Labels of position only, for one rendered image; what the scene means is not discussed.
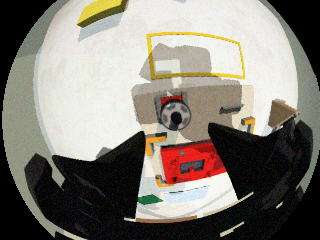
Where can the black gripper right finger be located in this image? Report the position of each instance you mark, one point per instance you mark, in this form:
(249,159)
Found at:
(245,155)

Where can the yellow rectangular outline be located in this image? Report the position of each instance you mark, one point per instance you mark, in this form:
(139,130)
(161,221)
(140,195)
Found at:
(182,74)

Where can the black rubber tyre with grey hub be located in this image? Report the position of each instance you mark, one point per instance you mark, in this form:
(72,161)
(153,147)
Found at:
(171,106)

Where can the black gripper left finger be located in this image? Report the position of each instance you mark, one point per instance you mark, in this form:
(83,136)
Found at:
(115,176)

